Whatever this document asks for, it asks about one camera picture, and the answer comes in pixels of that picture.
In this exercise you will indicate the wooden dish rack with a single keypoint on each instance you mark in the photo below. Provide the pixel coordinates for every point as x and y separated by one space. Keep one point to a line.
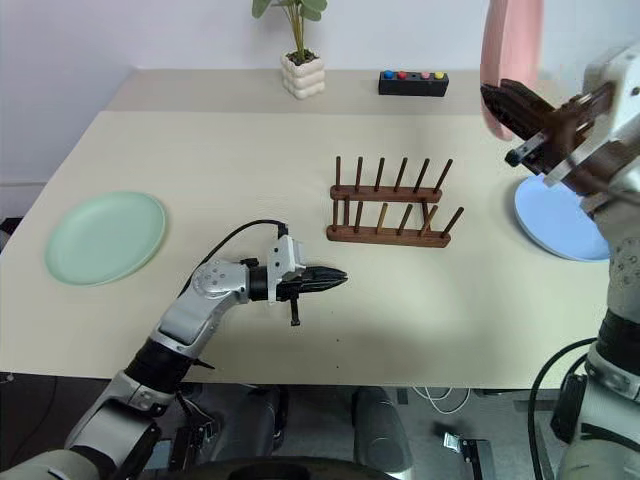
385 235

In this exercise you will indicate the green leafy plant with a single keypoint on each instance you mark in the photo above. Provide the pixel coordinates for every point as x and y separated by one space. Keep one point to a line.
300 30

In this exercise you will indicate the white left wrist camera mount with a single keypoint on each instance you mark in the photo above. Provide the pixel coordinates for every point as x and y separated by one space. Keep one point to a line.
285 260

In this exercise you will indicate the green plate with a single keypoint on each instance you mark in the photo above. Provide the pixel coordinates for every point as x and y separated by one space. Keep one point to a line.
105 237

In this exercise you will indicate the dark rounded shape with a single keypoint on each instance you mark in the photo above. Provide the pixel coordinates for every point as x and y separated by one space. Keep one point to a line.
382 430

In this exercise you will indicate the metal floor bracket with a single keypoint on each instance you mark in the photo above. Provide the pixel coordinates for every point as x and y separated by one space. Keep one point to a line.
465 447

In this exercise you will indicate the white bubbly plant pot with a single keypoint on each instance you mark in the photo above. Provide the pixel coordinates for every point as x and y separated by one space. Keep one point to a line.
302 77

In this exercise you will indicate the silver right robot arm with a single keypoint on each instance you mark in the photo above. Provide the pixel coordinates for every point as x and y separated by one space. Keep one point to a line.
625 270

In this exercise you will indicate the black button box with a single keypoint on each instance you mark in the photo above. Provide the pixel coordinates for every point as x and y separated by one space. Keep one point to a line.
412 87

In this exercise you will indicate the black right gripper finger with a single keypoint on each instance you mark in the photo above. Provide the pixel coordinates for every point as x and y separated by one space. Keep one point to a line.
510 115
530 100

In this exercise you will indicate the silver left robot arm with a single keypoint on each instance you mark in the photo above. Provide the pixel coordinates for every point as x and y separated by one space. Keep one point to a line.
190 315

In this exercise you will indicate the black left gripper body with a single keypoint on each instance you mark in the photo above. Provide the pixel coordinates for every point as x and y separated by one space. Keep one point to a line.
291 291

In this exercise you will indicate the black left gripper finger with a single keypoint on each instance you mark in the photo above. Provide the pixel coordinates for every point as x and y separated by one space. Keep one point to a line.
322 286
325 274

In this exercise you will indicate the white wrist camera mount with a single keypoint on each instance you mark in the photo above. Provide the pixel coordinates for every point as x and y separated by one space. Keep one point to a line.
285 260
625 85

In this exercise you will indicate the blue plate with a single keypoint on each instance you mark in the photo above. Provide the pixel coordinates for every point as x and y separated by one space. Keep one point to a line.
555 225

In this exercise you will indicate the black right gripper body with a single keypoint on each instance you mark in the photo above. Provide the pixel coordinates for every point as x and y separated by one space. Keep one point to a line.
575 120

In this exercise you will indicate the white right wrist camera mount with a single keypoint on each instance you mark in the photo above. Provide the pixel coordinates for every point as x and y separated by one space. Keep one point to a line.
625 85

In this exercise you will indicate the pink plate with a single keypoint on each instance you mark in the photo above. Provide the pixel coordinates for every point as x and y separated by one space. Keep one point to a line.
515 40

